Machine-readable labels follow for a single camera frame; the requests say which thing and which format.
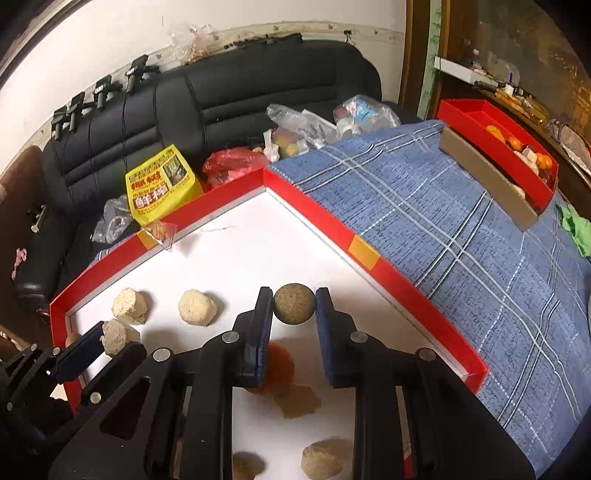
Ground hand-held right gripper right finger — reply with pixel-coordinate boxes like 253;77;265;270
315;287;532;480

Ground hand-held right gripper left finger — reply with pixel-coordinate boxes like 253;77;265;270
48;286;275;480

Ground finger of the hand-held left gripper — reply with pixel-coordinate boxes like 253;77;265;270
78;342;149;408
46;320;107;384

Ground red tray with white inside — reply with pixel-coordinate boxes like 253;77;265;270
48;166;489;480

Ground clear plastic wrapper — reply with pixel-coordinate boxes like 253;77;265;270
143;220;178;254

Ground small clear plastic bag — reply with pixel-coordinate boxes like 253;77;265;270
90;194;139;245

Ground yellow printed bag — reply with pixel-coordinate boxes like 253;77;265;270
126;144;204;227

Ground red plastic bag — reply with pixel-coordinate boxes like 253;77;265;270
202;148;271;190

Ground clear bag of snacks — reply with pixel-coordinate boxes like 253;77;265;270
263;104;340;162

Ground black clamp device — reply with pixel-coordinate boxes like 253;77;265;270
92;74;123;112
124;54;160;93
50;106;75;141
67;91;88;134

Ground brown cardboard box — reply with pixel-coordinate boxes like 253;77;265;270
438;127;561;232

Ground plastic bag with blue contents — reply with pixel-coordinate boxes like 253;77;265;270
333;95;402;137

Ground black leather sofa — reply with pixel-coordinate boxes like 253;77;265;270
14;39;423;305

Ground red gift box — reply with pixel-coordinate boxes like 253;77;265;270
436;98;560;213

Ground green cloth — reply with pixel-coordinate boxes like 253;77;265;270
556;200;591;258

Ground flat white box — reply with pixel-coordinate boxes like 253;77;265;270
434;55;485;83

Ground crinkled clear plastic bag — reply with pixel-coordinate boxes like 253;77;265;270
171;23;232;63

